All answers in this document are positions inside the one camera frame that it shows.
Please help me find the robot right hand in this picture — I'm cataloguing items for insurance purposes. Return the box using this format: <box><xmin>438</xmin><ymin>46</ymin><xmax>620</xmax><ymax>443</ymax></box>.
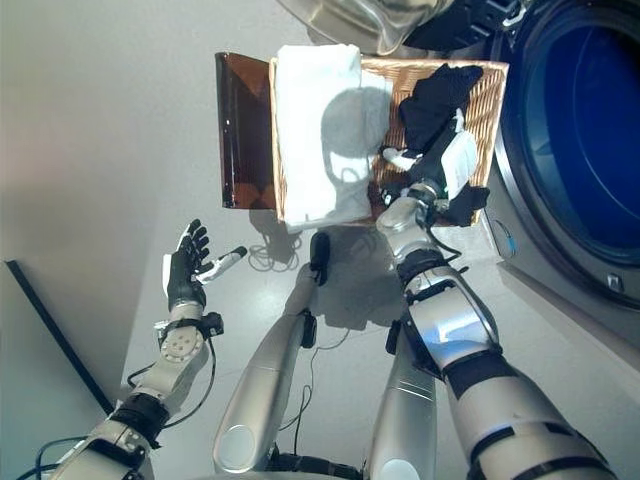
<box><xmin>382</xmin><ymin>109</ymin><xmax>479</xmax><ymax>200</ymax></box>

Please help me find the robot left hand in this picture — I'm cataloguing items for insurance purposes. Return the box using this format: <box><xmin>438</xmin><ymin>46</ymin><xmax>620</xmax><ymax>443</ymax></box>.
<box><xmin>162</xmin><ymin>217</ymin><xmax>249</xmax><ymax>309</ymax></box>

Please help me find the black garment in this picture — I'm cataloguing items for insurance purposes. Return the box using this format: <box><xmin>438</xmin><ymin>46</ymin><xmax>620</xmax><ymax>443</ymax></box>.
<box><xmin>379</xmin><ymin>64</ymin><xmax>492</xmax><ymax>227</ymax></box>

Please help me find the wicker laundry basket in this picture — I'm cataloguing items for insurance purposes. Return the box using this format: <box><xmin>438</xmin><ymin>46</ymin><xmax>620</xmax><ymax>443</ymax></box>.
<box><xmin>268</xmin><ymin>54</ymin><xmax>510</xmax><ymax>229</ymax></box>

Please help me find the grey front-load washing machine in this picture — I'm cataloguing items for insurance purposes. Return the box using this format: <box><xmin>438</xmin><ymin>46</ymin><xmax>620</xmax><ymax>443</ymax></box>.
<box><xmin>479</xmin><ymin>0</ymin><xmax>640</xmax><ymax>351</ymax></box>

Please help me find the black baseboard strip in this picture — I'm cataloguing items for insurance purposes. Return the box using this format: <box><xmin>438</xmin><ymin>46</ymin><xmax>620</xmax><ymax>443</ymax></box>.
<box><xmin>2</xmin><ymin>259</ymin><xmax>114</xmax><ymax>416</ymax></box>

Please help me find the white garment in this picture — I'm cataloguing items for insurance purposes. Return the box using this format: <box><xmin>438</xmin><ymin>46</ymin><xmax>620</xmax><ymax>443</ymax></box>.
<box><xmin>274</xmin><ymin>43</ymin><xmax>396</xmax><ymax>234</ymax></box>

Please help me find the round black washer door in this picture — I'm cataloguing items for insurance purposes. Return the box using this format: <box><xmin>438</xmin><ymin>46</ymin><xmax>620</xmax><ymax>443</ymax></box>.
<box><xmin>274</xmin><ymin>0</ymin><xmax>516</xmax><ymax>57</ymax></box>

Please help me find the silver robot right leg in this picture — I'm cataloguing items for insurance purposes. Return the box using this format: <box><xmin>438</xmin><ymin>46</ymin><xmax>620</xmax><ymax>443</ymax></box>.
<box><xmin>367</xmin><ymin>319</ymin><xmax>451</xmax><ymax>480</ymax></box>

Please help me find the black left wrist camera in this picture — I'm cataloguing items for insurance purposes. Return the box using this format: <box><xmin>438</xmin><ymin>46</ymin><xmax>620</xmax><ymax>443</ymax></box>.
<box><xmin>200</xmin><ymin>312</ymin><xmax>225</xmax><ymax>337</ymax></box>

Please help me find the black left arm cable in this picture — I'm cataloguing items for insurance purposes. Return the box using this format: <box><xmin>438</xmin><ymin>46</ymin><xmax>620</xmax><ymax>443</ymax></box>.
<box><xmin>127</xmin><ymin>333</ymin><xmax>219</xmax><ymax>431</ymax></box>

